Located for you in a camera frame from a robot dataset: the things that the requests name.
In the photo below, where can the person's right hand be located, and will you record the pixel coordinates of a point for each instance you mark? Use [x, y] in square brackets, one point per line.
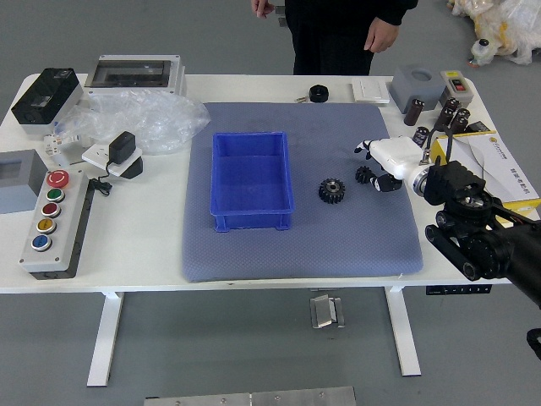
[262, 6]

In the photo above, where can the person's left hand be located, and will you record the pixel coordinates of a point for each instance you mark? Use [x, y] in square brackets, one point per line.
[382, 36]

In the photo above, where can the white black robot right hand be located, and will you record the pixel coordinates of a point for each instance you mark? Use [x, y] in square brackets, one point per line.
[395, 156]

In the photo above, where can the small black gear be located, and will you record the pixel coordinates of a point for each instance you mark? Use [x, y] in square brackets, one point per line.
[363, 175]

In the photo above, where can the big black gear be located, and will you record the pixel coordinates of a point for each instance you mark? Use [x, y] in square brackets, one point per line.
[332, 191]

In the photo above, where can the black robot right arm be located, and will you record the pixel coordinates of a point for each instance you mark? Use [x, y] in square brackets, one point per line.
[486, 241]

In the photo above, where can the yellow white cardboard box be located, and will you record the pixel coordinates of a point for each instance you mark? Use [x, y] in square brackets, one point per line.
[503, 165]

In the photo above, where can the blue plastic box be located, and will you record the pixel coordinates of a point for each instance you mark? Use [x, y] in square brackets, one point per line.
[251, 186]

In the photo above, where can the black box with white base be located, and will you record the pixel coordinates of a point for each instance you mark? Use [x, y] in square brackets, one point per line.
[44, 99]

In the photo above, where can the grey box with window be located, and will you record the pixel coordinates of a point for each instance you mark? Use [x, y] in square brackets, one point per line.
[17, 182]

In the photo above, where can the grey push-button control box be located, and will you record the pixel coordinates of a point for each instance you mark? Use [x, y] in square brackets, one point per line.
[50, 224]

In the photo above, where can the grey floor plate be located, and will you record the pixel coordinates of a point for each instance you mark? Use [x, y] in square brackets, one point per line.
[283, 22]
[281, 10]

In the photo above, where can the black capacitor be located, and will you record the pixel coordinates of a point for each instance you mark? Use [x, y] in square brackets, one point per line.
[419, 134]

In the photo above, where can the person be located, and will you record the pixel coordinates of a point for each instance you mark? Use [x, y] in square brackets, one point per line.
[334, 34]

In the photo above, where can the grey block with round hole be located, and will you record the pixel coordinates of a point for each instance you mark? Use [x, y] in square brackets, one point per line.
[416, 86]

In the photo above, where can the black round knob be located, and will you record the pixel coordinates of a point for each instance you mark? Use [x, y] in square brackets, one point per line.
[319, 94]

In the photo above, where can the small flat black module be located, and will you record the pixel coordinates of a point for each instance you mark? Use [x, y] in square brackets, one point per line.
[481, 127]

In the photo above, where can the plastic-wrapped bundle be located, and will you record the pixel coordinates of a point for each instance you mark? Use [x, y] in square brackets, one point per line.
[507, 29]

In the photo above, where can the blue-grey padded mat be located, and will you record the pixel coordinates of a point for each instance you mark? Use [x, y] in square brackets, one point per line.
[304, 249]

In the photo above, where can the black table control panel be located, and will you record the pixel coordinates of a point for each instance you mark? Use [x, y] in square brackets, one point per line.
[458, 290]

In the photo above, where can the clear plastic bag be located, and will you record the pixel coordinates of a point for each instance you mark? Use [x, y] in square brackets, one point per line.
[156, 118]

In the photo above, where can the white table leg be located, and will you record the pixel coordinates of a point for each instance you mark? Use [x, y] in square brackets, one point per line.
[406, 338]
[103, 338]

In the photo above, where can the black power adapter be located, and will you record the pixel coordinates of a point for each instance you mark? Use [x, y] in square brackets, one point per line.
[121, 146]

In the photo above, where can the white power socket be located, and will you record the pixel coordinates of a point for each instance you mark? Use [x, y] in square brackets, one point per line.
[95, 154]

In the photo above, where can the grey metal plate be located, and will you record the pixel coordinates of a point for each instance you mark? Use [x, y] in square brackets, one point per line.
[253, 399]

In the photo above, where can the white wall switch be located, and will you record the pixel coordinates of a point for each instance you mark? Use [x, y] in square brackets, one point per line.
[371, 89]

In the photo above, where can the grey red-black button switch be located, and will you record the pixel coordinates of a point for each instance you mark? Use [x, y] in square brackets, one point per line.
[457, 86]

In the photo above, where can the grey enclosure with clear window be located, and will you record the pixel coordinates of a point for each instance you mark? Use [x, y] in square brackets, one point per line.
[131, 74]

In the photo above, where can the metal floor bracket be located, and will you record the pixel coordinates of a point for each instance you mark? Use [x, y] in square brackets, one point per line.
[323, 313]

